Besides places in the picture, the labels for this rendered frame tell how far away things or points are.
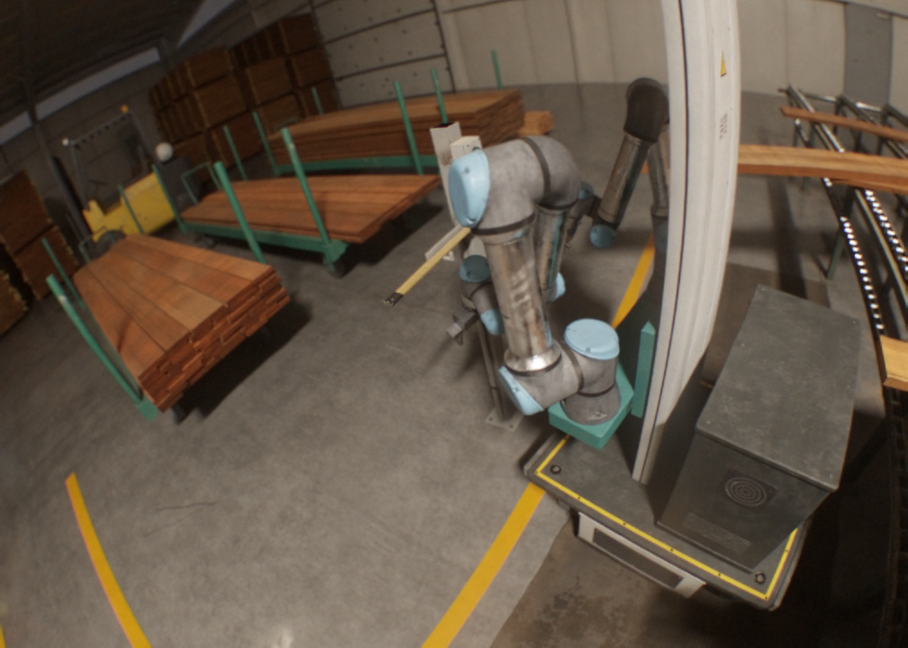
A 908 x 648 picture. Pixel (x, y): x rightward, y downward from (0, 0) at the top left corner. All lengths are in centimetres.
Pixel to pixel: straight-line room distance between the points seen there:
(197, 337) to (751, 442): 223
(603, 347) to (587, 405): 17
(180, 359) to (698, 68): 226
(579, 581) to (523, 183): 133
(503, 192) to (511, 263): 13
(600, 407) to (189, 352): 191
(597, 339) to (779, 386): 44
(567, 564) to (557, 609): 18
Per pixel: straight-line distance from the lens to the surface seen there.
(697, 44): 69
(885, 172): 247
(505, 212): 68
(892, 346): 128
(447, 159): 126
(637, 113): 114
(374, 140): 471
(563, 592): 161
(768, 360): 109
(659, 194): 135
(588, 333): 91
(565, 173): 73
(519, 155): 69
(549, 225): 84
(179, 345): 227
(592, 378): 91
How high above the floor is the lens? 157
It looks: 36 degrees down
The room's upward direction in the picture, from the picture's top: 15 degrees counter-clockwise
